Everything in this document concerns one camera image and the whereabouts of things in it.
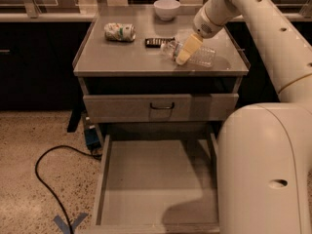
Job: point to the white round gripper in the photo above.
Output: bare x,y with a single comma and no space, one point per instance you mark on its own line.
204,25

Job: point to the clear plastic water bottle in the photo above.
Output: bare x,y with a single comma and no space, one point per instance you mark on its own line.
203,56

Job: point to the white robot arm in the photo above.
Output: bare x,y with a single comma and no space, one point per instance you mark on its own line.
264,150

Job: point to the grey drawer cabinet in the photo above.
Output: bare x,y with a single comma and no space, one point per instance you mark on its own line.
105,67

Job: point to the closed upper grey drawer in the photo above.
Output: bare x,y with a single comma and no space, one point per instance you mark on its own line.
135,108

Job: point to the open lower grey drawer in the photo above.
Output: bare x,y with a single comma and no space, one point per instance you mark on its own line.
155,185

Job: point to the white bowl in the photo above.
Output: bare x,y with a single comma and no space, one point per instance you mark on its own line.
166,9

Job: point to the blue power box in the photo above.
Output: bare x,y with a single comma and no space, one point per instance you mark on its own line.
91,139

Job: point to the blue tape cross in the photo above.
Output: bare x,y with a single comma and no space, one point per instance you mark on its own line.
69,228

